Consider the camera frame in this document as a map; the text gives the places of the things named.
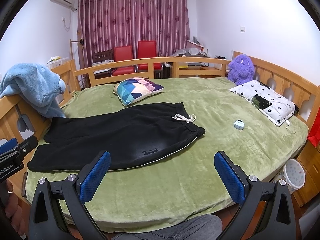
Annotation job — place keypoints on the colourful geometric pillow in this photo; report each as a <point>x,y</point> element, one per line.
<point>135,89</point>

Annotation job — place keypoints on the grey jeans leg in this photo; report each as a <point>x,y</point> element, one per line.
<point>202,227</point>

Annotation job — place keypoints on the left red chair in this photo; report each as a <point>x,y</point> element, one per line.
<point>122,54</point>

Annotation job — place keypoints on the purple plush toy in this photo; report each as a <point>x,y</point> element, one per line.
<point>241,70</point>

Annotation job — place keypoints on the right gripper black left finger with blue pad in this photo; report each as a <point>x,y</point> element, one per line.
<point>47,220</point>

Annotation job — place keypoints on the white wall switch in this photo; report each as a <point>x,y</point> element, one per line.
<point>242,29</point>

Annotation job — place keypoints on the wooden bedside cabinet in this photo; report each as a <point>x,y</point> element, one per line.
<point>309,158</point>

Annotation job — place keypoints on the black pants with white stripe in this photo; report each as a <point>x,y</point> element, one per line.
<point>133,137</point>

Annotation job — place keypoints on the light blue towel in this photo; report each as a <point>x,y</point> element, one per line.
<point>37,85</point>

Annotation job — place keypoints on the person's left hand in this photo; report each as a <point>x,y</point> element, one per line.
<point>13,212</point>

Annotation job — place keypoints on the white black-flower pillow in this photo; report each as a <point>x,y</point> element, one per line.
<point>274,106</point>

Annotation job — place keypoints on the white patterned waste bin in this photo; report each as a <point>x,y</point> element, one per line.
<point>293,174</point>

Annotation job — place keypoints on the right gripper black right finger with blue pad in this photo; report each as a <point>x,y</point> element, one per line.
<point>278,218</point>

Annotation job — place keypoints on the small light blue device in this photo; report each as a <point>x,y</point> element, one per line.
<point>239,124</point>

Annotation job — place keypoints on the maroon patterned curtain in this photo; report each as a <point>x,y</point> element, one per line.
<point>106,24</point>

